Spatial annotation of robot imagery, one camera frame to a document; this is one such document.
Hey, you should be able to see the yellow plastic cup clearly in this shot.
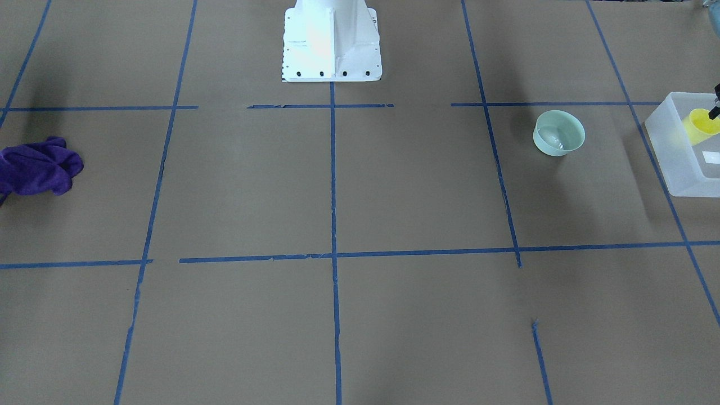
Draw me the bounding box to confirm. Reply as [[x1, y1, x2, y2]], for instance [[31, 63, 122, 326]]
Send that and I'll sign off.
[[682, 108, 719, 146]]

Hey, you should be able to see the light green bowl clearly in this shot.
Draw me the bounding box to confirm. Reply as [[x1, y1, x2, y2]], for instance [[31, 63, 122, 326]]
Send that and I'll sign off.
[[533, 110, 586, 157]]

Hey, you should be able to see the white label in box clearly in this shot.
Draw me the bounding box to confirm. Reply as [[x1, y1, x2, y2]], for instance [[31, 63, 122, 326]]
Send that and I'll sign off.
[[702, 151, 720, 165]]

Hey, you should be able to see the translucent plastic storage box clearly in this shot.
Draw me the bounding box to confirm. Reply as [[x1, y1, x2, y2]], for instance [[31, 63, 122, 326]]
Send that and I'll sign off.
[[645, 92, 719, 197]]

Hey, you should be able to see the purple cloth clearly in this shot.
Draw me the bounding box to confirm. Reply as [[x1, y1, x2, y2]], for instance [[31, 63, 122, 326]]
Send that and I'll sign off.
[[1, 136, 83, 204]]

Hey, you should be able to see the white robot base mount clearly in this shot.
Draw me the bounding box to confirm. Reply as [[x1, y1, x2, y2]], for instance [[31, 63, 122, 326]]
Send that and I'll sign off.
[[281, 1, 383, 83]]

